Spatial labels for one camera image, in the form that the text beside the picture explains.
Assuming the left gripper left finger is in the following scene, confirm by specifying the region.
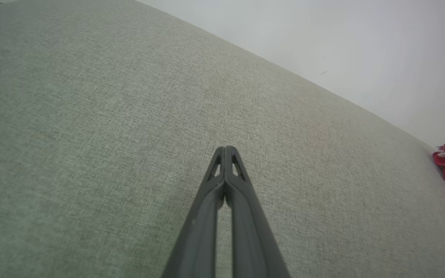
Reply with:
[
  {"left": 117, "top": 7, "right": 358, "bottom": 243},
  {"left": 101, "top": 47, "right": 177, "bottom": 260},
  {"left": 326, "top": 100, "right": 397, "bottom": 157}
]
[{"left": 161, "top": 146, "right": 227, "bottom": 278}]

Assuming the grey fabric sofa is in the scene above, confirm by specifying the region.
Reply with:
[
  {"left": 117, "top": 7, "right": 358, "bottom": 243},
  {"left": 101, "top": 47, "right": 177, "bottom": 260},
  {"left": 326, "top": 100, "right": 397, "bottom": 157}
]
[{"left": 0, "top": 0, "right": 445, "bottom": 278}]

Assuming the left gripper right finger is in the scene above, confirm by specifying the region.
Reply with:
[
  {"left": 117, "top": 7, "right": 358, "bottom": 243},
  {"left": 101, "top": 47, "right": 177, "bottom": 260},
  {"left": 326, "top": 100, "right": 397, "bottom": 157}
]
[{"left": 226, "top": 146, "right": 292, "bottom": 278}]

